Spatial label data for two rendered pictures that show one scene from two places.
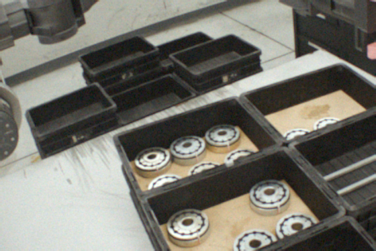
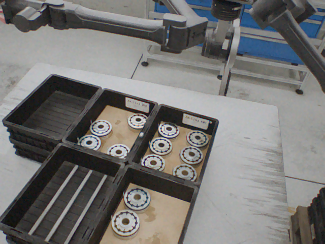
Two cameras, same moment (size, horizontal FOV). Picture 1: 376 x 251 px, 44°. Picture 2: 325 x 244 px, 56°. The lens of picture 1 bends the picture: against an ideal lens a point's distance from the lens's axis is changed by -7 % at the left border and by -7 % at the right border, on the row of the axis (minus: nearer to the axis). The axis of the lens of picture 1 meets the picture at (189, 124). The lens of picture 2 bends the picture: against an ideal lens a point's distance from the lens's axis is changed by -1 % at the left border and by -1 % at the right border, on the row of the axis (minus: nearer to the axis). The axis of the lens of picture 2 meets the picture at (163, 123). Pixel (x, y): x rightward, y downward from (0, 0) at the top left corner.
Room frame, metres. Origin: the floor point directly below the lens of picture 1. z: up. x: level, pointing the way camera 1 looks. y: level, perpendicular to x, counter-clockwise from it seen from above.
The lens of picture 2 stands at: (1.51, -0.84, 1.91)
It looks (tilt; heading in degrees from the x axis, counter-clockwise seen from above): 44 degrees down; 120
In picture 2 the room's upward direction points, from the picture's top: 6 degrees clockwise
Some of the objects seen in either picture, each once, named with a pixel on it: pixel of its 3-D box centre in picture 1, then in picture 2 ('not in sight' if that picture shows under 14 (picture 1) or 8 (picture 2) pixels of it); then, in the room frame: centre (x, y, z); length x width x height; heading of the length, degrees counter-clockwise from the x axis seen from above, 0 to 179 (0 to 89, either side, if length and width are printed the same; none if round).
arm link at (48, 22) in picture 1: (45, 15); not in sight; (0.83, 0.22, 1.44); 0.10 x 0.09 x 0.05; 112
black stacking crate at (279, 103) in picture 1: (317, 115); (142, 227); (1.21, -0.39, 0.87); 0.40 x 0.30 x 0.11; 105
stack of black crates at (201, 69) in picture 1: (219, 89); not in sight; (2.32, -0.19, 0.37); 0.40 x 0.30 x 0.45; 112
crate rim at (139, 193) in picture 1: (194, 143); (176, 141); (1.11, 0.00, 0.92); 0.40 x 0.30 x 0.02; 105
